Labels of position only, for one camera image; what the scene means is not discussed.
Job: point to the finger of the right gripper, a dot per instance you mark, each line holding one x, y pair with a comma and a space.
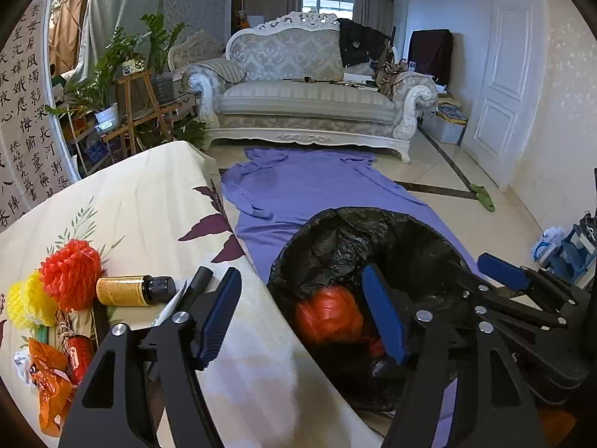
505, 273

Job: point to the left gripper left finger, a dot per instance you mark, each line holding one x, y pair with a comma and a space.
112, 407

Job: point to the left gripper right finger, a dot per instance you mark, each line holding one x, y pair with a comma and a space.
493, 406

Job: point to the white toothpaste tube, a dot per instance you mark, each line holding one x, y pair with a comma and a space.
172, 305

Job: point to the orange wrapper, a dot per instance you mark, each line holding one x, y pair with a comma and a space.
55, 390

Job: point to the white tissue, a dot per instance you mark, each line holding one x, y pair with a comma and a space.
22, 364

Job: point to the red honeycomb paper ball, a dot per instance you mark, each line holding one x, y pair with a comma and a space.
69, 275

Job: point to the yellow honeycomb paper ball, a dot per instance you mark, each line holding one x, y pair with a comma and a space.
29, 305

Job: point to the black trash bag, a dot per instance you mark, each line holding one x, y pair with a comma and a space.
333, 248

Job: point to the blue white bag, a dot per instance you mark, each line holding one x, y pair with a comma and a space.
568, 254

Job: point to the green slipper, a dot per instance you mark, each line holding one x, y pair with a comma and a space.
483, 196

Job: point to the yellow bottle black cap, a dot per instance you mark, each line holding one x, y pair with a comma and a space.
135, 291

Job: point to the black tube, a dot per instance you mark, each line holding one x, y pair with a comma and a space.
198, 284

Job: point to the orange plastic bag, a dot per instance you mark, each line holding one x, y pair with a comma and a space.
332, 315

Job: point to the storage box by sofa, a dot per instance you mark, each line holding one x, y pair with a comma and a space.
446, 122

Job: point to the floral cream tablecloth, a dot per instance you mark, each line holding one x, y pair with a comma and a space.
264, 389

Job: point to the white door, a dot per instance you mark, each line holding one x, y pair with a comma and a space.
503, 114

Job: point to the purple floor cloth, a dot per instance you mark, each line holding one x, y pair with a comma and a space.
277, 190

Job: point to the dark covered cabinet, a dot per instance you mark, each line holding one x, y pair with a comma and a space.
431, 52

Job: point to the calligraphy folding screen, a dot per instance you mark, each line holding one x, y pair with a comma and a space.
35, 161

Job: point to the white plant pot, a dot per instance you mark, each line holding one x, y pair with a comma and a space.
107, 120

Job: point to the black jacket on sofa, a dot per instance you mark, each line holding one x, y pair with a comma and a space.
359, 44

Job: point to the wooden plant stand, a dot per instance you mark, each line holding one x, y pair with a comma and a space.
139, 106

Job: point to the green potted plant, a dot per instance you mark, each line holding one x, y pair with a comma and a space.
93, 93

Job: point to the ornate white sofa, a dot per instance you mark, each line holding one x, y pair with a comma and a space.
284, 82

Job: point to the grey curtain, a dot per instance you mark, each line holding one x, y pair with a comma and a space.
102, 18

